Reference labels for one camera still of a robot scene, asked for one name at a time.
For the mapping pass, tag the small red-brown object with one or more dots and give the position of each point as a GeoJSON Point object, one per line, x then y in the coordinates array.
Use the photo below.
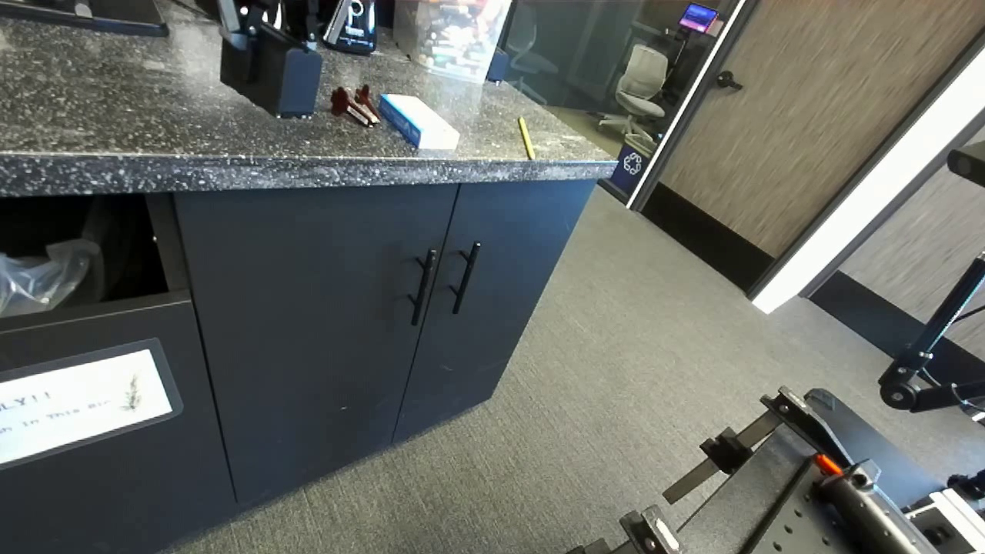
{"type": "Point", "coordinates": [367, 101]}
{"type": "Point", "coordinates": [344, 109]}

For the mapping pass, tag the dark cabinet door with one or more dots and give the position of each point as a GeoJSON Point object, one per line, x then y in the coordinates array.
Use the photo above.
{"type": "Point", "coordinates": [503, 310]}
{"type": "Point", "coordinates": [309, 349]}

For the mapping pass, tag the yellow pencil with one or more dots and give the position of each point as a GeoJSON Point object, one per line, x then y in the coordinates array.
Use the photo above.
{"type": "Point", "coordinates": [523, 139]}

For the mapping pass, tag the white and blue box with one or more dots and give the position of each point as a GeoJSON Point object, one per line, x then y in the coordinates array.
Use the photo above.
{"type": "Point", "coordinates": [417, 120]}

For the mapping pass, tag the dark cabinet with granite countertop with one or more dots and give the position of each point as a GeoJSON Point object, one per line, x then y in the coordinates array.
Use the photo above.
{"type": "Point", "coordinates": [309, 155]}

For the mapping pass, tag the grey office chair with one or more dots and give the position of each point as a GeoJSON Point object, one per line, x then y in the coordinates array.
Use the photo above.
{"type": "Point", "coordinates": [640, 86]}

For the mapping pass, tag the clear plastic bag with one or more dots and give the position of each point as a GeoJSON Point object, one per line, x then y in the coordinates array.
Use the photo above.
{"type": "Point", "coordinates": [451, 36]}
{"type": "Point", "coordinates": [41, 282]}

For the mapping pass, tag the dark blue holder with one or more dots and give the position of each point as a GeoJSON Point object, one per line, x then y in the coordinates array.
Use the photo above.
{"type": "Point", "coordinates": [287, 79]}

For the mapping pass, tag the black device with white print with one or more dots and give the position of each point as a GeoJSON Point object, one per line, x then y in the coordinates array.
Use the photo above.
{"type": "Point", "coordinates": [353, 22]}

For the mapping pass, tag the black door lever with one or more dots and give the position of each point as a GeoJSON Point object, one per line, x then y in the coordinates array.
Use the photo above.
{"type": "Point", "coordinates": [727, 79]}

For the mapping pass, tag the wooden door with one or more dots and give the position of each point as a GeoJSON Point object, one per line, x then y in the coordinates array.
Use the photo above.
{"type": "Point", "coordinates": [818, 111]}

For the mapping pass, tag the white paper label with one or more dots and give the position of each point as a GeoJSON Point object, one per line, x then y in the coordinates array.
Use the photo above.
{"type": "Point", "coordinates": [77, 405]}

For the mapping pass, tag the dark blue flat stack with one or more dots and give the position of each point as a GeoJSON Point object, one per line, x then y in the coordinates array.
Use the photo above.
{"type": "Point", "coordinates": [92, 12]}

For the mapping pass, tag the blue wall sign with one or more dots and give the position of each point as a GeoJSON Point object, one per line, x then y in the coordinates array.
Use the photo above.
{"type": "Point", "coordinates": [629, 171]}

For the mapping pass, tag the white door frame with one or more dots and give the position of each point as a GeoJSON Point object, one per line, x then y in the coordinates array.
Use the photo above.
{"type": "Point", "coordinates": [880, 173]}

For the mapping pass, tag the black camera tripod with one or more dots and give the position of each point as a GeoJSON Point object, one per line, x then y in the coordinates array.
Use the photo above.
{"type": "Point", "coordinates": [928, 358]}

